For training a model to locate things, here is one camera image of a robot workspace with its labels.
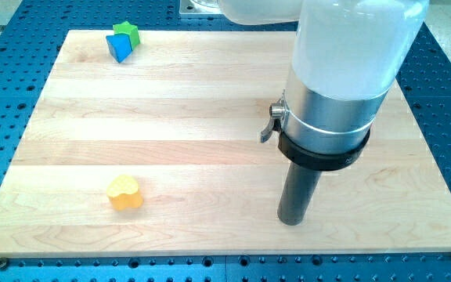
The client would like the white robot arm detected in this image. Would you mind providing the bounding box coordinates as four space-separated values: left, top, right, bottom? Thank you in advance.
218 0 429 154

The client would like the light wooden board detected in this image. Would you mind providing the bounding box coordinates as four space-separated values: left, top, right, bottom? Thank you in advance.
0 31 451 258

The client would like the left board clamp screw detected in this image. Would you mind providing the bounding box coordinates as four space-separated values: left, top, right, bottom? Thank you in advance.
0 258 9 270

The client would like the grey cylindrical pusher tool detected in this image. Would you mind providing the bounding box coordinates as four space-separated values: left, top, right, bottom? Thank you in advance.
260 89 384 226

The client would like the yellow heart block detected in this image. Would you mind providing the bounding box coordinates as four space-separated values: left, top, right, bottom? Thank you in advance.
106 175 143 211

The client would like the blue triangular block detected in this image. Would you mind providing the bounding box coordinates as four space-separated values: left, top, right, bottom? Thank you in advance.
106 34 132 63

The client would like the green star block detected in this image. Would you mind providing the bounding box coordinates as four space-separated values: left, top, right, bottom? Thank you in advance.
113 21 141 50

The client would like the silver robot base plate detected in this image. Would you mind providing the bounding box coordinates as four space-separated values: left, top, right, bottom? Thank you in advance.
179 0 222 16

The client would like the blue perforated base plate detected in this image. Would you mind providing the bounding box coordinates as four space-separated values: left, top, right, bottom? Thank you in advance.
0 0 451 281

